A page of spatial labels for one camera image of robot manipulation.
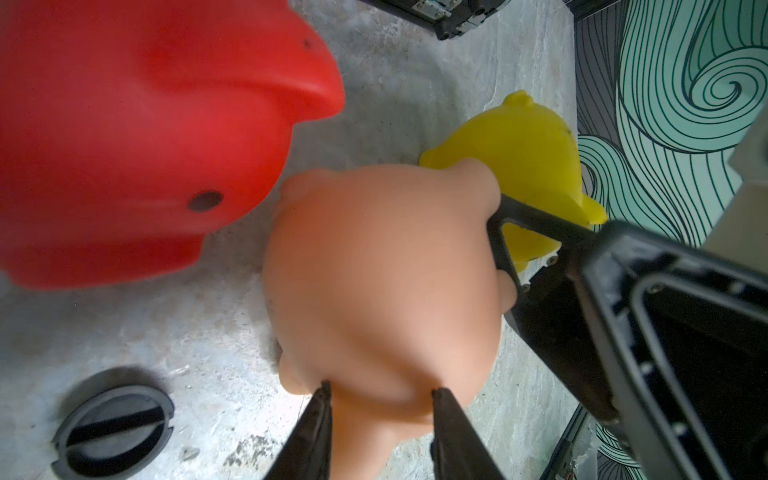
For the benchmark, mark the yellow piggy bank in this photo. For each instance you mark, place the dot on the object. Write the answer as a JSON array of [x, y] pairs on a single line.
[[532, 153]]

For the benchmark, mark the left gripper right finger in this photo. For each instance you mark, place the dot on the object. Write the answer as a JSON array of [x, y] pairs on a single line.
[[456, 450]]

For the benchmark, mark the pink piggy bank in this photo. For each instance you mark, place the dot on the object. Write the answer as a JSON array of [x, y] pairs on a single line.
[[381, 281]]

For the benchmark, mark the black case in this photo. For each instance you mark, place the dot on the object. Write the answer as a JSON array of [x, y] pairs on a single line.
[[447, 19]]

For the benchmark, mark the red piggy bank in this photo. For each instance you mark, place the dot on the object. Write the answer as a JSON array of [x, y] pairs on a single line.
[[132, 129]]

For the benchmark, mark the black plug left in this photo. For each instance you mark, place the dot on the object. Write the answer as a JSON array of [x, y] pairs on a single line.
[[113, 435]]

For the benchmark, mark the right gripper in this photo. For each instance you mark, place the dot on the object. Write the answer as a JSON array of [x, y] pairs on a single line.
[[664, 343]]

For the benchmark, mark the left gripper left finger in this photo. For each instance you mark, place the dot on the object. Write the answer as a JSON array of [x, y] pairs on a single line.
[[306, 455]]

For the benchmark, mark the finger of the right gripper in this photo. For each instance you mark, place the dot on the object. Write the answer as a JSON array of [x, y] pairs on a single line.
[[522, 231]]

